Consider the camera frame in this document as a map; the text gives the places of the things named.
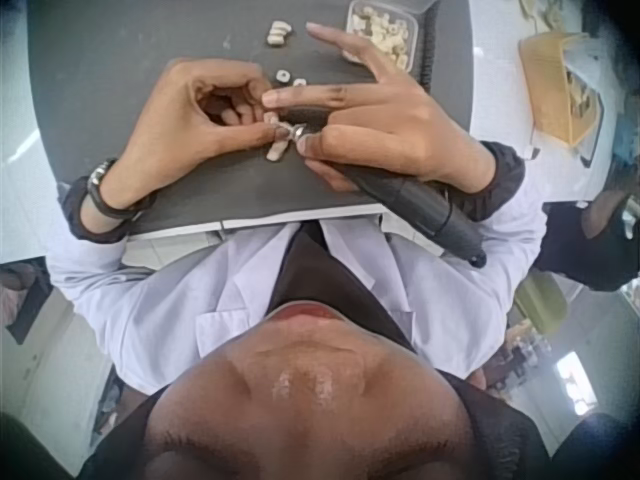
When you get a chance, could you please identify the person's right hand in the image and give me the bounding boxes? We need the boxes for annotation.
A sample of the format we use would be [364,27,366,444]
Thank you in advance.
[261,21,497,195]

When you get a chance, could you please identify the person's left hand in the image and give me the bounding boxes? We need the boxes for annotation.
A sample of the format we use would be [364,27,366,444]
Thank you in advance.
[117,58,281,200]

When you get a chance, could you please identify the black rotary tool handpiece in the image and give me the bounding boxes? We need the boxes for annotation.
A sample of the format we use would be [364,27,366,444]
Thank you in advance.
[279,122,489,269]

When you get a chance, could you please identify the cream dental bridge piece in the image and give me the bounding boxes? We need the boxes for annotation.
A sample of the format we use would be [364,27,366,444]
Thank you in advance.
[263,112,292,164]

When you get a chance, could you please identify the dark grey work mat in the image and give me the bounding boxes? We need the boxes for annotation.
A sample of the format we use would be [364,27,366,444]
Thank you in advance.
[27,0,474,237]

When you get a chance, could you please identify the black wristwatch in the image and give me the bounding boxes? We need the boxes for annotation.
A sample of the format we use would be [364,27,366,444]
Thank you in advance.
[86,157,152,222]

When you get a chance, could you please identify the clear plastic container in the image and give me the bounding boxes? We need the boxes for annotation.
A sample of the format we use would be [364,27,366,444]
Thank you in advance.
[345,0,421,72]

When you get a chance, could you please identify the heap of cream tooth pieces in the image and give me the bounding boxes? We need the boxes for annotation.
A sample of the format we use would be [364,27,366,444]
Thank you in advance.
[349,2,412,66]

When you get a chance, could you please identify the yellow box with contents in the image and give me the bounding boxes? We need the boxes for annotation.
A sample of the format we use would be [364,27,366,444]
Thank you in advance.
[517,31,606,149]

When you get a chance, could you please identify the cream plaster models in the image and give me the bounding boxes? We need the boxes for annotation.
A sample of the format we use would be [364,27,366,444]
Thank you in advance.
[517,0,567,27]

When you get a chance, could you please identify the black flat tray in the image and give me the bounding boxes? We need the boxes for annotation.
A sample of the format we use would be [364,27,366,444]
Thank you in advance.
[579,89,610,169]

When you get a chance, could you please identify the green chair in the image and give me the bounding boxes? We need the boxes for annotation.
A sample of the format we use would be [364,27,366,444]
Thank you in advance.
[514,274,570,337]

